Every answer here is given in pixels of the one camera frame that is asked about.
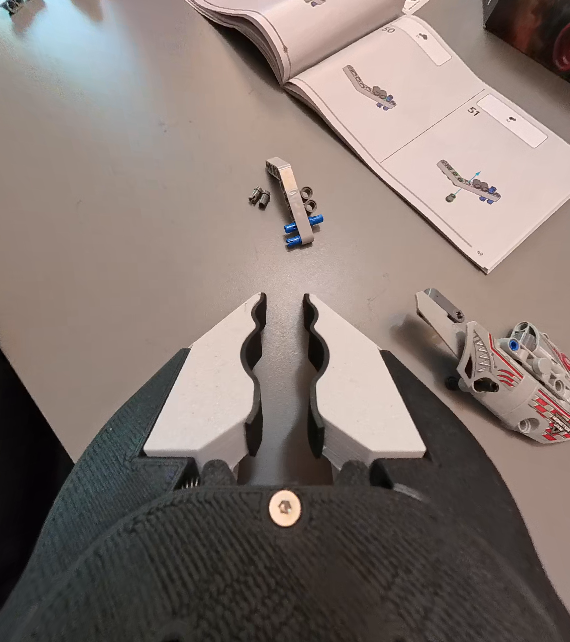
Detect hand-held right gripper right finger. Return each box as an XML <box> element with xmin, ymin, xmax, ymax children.
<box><xmin>303</xmin><ymin>293</ymin><xmax>427</xmax><ymax>473</ymax></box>

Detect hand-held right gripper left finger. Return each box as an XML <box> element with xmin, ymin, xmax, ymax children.
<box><xmin>143</xmin><ymin>293</ymin><xmax>269</xmax><ymax>472</ymax></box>

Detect grey toy model red stickers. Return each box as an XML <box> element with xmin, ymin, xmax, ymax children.
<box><xmin>414</xmin><ymin>288</ymin><xmax>570</xmax><ymax>446</ymax></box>

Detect grey bent toy beam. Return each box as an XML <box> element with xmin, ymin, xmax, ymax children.
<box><xmin>265</xmin><ymin>157</ymin><xmax>319</xmax><ymax>247</ymax></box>

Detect open instruction booklet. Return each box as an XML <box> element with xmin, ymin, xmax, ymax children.
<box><xmin>185</xmin><ymin>0</ymin><xmax>570</xmax><ymax>275</ymax></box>

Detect dark printed cardboard box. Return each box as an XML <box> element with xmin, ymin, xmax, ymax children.
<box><xmin>483</xmin><ymin>0</ymin><xmax>570</xmax><ymax>108</ymax></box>

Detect small grey toy part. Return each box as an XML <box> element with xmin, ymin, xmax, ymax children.
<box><xmin>0</xmin><ymin>0</ymin><xmax>47</xmax><ymax>16</ymax></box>

